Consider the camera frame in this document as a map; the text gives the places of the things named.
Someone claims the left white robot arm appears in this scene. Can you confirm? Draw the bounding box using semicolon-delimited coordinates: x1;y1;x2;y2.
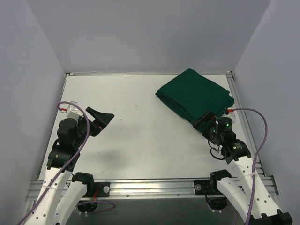
21;104;114;225

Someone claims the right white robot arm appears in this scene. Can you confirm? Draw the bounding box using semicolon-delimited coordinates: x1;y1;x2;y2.
191;112;293;225

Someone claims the green surgical drape cloth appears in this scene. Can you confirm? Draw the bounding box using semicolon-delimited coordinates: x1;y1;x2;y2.
155;68;234;122

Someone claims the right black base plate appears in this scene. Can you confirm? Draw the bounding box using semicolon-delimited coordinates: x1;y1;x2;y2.
193;180;220;195

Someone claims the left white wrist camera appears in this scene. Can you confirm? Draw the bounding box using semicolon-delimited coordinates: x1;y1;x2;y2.
67;101;83;120

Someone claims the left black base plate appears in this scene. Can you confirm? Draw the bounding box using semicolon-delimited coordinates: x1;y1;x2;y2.
87;181;111;198

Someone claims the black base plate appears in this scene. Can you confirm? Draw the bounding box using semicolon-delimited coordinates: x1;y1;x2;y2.
87;181;111;198
193;180;220;195

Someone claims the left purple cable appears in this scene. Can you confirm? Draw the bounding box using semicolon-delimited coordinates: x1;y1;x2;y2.
17;101;116;225

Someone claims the aluminium front rail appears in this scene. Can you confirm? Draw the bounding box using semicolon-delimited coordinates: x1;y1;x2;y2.
25;175;279;202

